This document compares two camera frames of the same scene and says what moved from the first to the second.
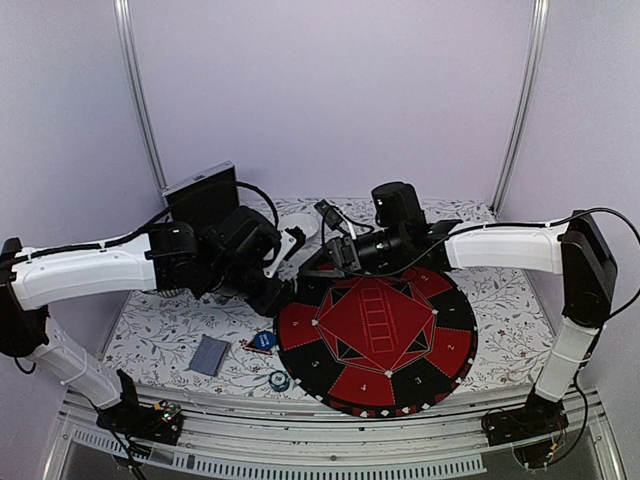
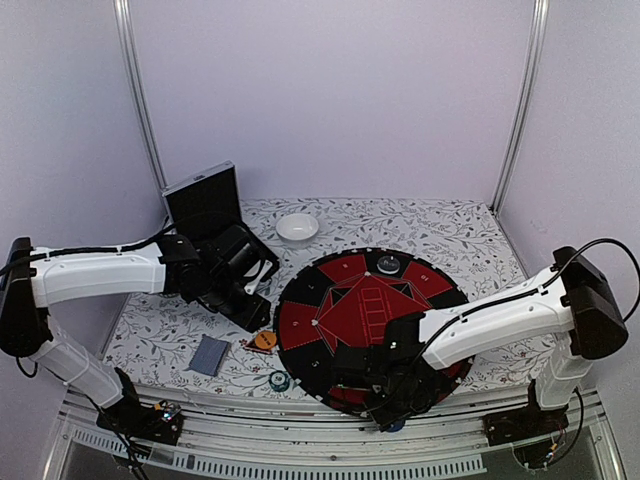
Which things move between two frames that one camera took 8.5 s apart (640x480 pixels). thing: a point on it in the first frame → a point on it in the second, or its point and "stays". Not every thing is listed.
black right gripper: (338, 246) → (384, 418)
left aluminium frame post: (132, 58) stays
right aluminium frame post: (531, 75) stays
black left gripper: (274, 301) → (251, 319)
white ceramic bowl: (307, 223) stays
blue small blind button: (265, 340) → (395, 426)
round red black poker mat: (390, 345) stays
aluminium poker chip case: (204, 197) stays
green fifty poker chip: (279, 381) stays
